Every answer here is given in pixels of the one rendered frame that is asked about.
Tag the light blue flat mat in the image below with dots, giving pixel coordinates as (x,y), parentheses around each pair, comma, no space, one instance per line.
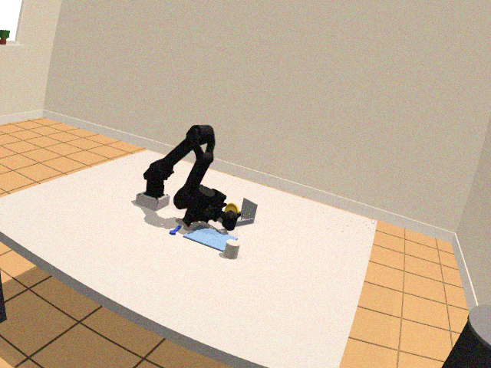
(209,237)

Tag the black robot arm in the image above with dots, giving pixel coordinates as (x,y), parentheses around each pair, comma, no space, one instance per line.
(192,196)

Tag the yellow plate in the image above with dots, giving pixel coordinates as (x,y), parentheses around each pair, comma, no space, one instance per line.
(233,207)

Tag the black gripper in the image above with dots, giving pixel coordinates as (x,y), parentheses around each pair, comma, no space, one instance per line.
(229,218)

